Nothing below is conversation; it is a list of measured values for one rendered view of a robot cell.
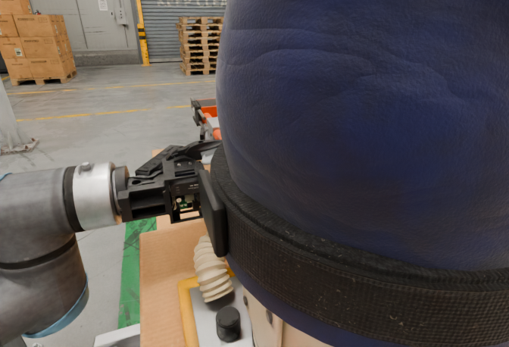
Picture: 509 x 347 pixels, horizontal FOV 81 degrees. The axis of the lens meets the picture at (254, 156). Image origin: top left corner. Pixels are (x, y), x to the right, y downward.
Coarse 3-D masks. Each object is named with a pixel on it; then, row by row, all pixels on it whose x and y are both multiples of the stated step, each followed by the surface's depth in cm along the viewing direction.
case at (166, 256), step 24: (144, 240) 52; (168, 240) 52; (192, 240) 52; (144, 264) 47; (168, 264) 47; (192, 264) 47; (144, 288) 43; (168, 288) 43; (144, 312) 39; (168, 312) 39; (144, 336) 36; (168, 336) 36
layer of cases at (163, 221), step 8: (152, 152) 183; (200, 160) 173; (208, 168) 164; (160, 216) 125; (168, 216) 125; (184, 216) 125; (192, 216) 125; (160, 224) 120; (168, 224) 120; (176, 224) 120
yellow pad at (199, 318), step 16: (192, 288) 40; (240, 288) 40; (192, 304) 38; (208, 304) 38; (224, 304) 37; (240, 304) 37; (192, 320) 36; (208, 320) 35; (224, 320) 33; (240, 320) 35; (192, 336) 34; (208, 336) 34; (224, 336) 33; (240, 336) 34
